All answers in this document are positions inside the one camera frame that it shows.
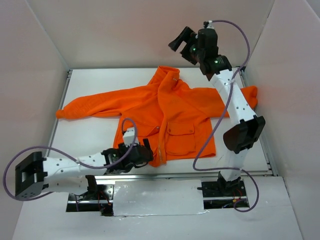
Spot orange zip jacket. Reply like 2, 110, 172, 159
55, 65, 259, 168

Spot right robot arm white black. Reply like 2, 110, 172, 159
168, 23, 266, 196

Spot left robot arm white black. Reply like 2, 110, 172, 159
15, 138, 153, 201

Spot white cover board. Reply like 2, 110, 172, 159
113, 180, 205, 217

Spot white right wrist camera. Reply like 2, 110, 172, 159
203, 20, 215, 29

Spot aluminium table rail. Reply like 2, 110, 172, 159
37, 172, 278, 182

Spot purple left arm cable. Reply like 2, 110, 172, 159
2, 117, 139, 202

